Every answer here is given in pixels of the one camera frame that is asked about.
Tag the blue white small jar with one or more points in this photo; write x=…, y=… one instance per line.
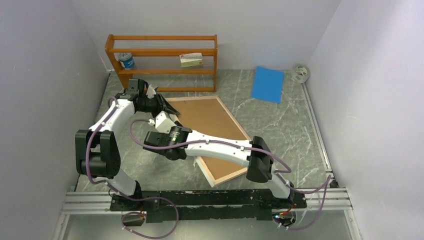
x=126, y=59

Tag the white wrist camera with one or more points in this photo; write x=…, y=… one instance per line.
x=163, y=122
x=151, y=91

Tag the clear tape roll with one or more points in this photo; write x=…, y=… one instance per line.
x=299, y=73

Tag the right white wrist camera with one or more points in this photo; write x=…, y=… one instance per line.
x=163, y=122

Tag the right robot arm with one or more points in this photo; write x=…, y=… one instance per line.
x=263, y=166

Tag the brown cardboard backing board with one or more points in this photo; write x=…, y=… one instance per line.
x=212, y=119

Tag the wooden picture frame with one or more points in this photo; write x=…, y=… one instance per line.
x=228, y=179

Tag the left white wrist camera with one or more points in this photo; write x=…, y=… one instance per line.
x=151, y=91

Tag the blue foam mat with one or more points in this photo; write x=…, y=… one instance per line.
x=267, y=85

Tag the orange wooden shelf rack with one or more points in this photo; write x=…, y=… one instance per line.
x=160, y=54

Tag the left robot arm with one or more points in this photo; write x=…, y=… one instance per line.
x=96, y=149

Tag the small white green box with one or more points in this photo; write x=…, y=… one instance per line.
x=191, y=59

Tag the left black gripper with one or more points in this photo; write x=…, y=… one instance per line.
x=162, y=104

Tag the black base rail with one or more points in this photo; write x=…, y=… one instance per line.
x=184, y=205

